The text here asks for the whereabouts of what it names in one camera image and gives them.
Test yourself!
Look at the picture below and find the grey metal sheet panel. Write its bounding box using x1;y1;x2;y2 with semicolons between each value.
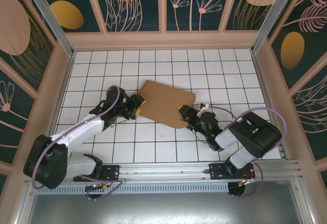
15;180;314;224

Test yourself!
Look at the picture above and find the brown cardboard box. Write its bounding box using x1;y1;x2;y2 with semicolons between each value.
137;79;197;130

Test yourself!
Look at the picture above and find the aluminium corner post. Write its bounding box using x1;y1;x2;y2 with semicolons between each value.
249;0;301;55
20;0;75;58

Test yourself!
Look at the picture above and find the aluminium mounting rail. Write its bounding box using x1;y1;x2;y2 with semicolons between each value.
24;160;305;184

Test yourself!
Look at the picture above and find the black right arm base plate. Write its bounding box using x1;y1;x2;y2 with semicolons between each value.
208;163;256;181

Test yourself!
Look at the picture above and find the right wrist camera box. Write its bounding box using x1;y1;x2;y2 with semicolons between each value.
197;102;212;113

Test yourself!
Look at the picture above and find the slotted grey cable duct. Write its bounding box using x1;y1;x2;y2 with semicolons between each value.
34;182;229;194

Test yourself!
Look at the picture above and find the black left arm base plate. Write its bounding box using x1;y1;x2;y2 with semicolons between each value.
73;164;121;183

